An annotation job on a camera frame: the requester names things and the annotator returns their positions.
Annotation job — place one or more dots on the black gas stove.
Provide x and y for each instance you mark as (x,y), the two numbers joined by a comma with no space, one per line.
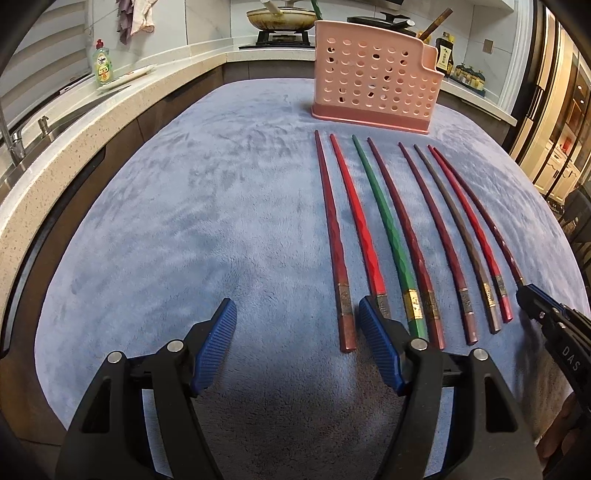
(277,39)

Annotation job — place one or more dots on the pink perforated utensil basket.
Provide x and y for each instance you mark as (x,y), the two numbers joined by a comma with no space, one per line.
(369,78)

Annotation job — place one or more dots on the beige frying pan with lid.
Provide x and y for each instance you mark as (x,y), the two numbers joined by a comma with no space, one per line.
(277,19)

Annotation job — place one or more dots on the purple hanging cloth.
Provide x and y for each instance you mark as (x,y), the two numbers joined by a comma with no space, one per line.
(123,23)

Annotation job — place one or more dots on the person's right hand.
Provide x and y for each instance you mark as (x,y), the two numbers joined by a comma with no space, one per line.
(556,438)

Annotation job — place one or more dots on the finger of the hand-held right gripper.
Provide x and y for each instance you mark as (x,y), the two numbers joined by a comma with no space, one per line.
(575,314)
(535,307)

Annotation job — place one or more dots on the maroon chopstick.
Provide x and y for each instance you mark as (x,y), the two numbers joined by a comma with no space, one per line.
(508,258)

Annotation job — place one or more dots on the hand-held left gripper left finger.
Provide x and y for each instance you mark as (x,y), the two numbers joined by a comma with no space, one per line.
(217,341)

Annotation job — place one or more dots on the black chair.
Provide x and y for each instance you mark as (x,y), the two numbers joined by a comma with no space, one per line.
(577,217)

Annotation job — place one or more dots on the chrome sink faucet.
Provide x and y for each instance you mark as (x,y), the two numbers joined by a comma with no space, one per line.
(16,141)

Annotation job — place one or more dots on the bright red chopstick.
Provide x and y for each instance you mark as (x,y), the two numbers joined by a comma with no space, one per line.
(364,233)
(505,304)

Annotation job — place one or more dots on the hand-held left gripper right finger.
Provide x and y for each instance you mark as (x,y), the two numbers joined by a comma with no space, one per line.
(383,350)

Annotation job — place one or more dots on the patterned plate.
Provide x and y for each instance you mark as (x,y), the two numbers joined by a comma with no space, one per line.
(134,74)

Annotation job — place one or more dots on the steel kitchen sink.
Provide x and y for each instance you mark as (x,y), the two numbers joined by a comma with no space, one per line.
(51,134)

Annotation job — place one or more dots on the brown chopstick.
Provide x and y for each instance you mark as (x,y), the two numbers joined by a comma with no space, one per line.
(438,21)
(463,230)

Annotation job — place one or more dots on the black wok with lid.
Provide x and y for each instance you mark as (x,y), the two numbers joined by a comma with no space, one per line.
(378,21)

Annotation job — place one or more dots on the dark red chopstick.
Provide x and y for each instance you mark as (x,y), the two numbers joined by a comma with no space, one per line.
(441,230)
(406,230)
(331,230)

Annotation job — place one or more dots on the green dish soap bottle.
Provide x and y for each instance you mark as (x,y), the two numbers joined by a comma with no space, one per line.
(104,67)

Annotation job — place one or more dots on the grey wall socket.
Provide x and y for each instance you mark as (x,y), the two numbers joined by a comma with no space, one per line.
(488,45)

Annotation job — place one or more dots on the dark soy sauce bottle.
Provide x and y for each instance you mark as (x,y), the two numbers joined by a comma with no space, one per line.
(445,55)

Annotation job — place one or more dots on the white window blinds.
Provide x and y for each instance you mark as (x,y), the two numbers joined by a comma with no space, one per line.
(46,55)

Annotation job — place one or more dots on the green chopstick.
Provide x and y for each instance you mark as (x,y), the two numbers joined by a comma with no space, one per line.
(316,9)
(391,233)

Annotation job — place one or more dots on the pink hanging cloth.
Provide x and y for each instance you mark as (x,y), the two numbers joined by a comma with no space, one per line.
(141,16)

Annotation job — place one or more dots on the plush blue-grey table mat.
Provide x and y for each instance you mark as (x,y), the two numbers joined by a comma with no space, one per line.
(207,207)

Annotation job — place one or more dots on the glass partition door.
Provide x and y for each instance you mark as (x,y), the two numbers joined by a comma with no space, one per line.
(563,115)

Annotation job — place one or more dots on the chrome sink soap dispenser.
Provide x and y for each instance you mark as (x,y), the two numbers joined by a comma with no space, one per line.
(43,127)

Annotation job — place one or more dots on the spice jar rack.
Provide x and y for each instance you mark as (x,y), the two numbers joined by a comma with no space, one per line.
(468,76)

